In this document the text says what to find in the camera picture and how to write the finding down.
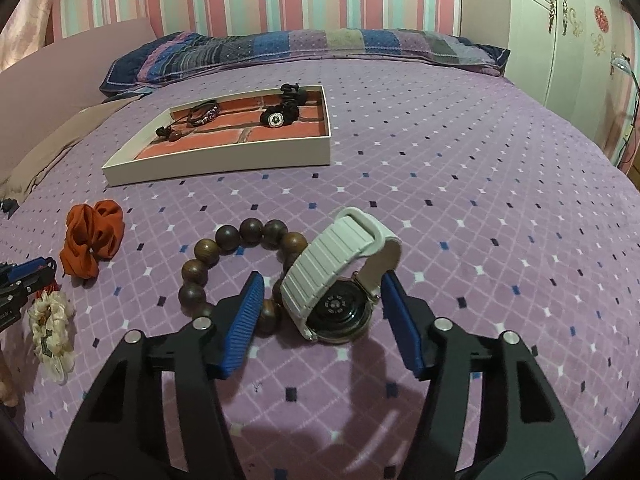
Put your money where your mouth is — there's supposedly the black leather cord bracelet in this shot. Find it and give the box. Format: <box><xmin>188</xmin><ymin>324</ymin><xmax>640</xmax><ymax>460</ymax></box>
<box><xmin>185</xmin><ymin>98</ymin><xmax>222</xmax><ymax>129</ymax></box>

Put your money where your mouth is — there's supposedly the patchwork blue purple pillow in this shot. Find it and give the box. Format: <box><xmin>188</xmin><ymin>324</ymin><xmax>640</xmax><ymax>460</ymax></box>
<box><xmin>100</xmin><ymin>28</ymin><xmax>511</xmax><ymax>98</ymax></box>

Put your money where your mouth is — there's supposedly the person's left hand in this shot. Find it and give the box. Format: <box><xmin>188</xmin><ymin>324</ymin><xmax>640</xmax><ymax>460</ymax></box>
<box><xmin>0</xmin><ymin>351</ymin><xmax>20</xmax><ymax>408</ymax></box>

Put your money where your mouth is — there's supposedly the purple dotted bedspread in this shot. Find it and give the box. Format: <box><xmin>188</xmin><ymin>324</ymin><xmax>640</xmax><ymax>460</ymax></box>
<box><xmin>1</xmin><ymin>61</ymin><xmax>639</xmax><ymax>467</ymax></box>

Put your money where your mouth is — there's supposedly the black flower hair tie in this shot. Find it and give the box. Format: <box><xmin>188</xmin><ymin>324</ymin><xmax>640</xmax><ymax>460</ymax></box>
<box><xmin>259</xmin><ymin>102</ymin><xmax>302</xmax><ymax>130</ymax></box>

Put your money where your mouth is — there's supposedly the cream fabric scrunchie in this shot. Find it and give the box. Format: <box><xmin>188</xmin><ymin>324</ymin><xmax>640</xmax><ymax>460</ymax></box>
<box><xmin>27</xmin><ymin>290</ymin><xmax>75</xmax><ymax>385</ymax></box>

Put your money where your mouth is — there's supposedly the white tray brick-pattern liner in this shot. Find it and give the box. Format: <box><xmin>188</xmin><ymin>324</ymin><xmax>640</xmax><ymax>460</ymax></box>
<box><xmin>102</xmin><ymin>84</ymin><xmax>331</xmax><ymax>186</ymax></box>

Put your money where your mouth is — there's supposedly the orange fabric scrunchie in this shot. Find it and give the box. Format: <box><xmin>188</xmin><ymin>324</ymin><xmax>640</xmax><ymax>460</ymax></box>
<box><xmin>60</xmin><ymin>200</ymin><xmax>125</xmax><ymax>280</ymax></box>

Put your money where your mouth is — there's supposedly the white band wrist watch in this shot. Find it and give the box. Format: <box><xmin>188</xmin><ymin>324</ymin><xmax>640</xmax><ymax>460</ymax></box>
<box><xmin>280</xmin><ymin>207</ymin><xmax>401</xmax><ymax>344</ymax></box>

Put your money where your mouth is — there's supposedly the white decorated wardrobe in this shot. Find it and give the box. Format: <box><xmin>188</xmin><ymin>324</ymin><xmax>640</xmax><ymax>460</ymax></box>
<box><xmin>459</xmin><ymin>0</ymin><xmax>626</xmax><ymax>134</ymax></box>

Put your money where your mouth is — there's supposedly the brown wooden bead bracelet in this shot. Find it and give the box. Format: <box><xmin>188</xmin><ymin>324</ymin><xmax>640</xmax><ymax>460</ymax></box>
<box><xmin>177</xmin><ymin>216</ymin><xmax>309</xmax><ymax>337</ymax></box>

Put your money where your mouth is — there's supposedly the pink floral curtain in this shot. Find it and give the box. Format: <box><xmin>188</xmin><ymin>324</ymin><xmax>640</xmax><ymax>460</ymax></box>
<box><xmin>1</xmin><ymin>0</ymin><xmax>54</xmax><ymax>70</ymax></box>

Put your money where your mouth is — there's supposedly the pink padded headboard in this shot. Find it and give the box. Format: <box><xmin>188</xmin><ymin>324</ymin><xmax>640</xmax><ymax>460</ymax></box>
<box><xmin>1</xmin><ymin>18</ymin><xmax>156</xmax><ymax>178</ymax></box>

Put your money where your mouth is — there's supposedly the silver desk lamp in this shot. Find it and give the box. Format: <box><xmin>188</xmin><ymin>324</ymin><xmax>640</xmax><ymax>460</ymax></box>
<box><xmin>611</xmin><ymin>53</ymin><xmax>639</xmax><ymax>167</ymax></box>

